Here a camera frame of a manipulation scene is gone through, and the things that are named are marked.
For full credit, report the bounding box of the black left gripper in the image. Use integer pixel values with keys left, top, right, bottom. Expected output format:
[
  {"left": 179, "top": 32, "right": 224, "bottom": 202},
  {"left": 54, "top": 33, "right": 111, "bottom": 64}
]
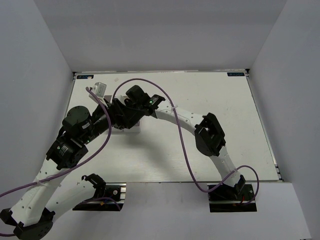
[{"left": 81, "top": 98, "right": 146, "bottom": 145}]

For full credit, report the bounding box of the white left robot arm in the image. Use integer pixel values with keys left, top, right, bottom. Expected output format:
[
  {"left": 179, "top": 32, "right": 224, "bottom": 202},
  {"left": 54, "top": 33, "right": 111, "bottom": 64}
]
[{"left": 0, "top": 104, "right": 112, "bottom": 240}]

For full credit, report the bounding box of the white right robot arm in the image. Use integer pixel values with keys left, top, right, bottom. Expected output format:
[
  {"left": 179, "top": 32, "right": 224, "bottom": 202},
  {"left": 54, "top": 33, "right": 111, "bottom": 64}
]
[{"left": 111, "top": 85, "right": 246, "bottom": 200}]

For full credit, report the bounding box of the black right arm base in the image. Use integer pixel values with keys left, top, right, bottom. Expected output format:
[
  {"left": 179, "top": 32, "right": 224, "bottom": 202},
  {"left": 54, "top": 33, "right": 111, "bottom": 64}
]
[{"left": 208, "top": 184, "right": 257, "bottom": 213}]

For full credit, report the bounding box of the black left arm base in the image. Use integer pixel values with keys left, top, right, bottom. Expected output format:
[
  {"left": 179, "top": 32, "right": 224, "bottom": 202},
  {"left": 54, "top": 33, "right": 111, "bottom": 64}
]
[{"left": 72, "top": 173, "right": 126, "bottom": 212}]

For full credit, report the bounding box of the white right organizer tray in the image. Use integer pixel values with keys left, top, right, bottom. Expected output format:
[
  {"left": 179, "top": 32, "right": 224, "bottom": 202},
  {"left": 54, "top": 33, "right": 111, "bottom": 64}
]
[{"left": 120, "top": 95, "right": 142, "bottom": 134}]

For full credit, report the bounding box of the left blue corner label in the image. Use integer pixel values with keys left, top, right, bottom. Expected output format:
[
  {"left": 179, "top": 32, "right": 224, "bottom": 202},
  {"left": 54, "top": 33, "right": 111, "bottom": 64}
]
[{"left": 76, "top": 74, "right": 94, "bottom": 80}]

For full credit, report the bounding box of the blue corner label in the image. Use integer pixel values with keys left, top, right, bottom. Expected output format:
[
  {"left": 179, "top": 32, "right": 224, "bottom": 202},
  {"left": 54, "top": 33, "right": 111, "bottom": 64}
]
[
  {"left": 227, "top": 72, "right": 245, "bottom": 77},
  {"left": 76, "top": 74, "right": 94, "bottom": 80}
]

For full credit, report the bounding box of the right blue corner label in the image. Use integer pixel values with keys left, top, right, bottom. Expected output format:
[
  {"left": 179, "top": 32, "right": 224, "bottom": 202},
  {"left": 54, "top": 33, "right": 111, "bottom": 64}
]
[{"left": 227, "top": 72, "right": 245, "bottom": 77}]

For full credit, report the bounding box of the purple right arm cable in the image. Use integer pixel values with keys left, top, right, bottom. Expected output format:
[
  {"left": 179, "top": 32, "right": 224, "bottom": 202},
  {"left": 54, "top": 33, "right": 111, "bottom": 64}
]
[{"left": 112, "top": 78, "right": 259, "bottom": 206}]

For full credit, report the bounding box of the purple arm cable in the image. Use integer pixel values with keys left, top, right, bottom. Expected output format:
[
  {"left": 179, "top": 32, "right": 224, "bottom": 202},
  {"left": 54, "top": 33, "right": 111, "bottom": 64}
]
[
  {"left": 112, "top": 78, "right": 259, "bottom": 206},
  {"left": 0, "top": 87, "right": 123, "bottom": 237}
]

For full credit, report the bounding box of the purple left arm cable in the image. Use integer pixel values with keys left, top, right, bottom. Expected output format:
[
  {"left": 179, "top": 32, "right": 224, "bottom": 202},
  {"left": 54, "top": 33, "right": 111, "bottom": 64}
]
[{"left": 0, "top": 87, "right": 123, "bottom": 237}]

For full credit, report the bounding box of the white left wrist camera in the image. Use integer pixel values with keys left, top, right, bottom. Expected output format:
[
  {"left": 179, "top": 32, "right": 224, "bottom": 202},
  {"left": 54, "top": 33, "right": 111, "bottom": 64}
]
[{"left": 85, "top": 82, "right": 107, "bottom": 105}]

